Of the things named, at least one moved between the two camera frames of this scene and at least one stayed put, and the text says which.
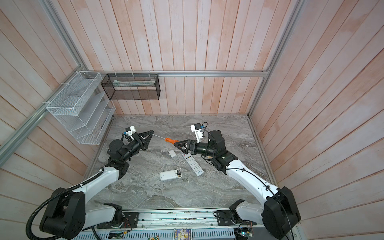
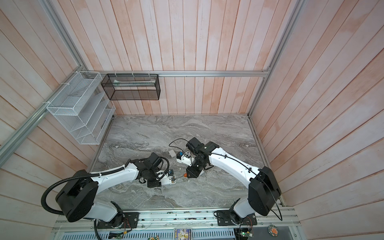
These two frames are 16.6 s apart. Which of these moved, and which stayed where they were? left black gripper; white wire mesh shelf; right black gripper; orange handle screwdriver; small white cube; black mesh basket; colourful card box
Moved: left black gripper; orange handle screwdriver; right black gripper
Stayed: small white cube; white wire mesh shelf; black mesh basket; colourful card box
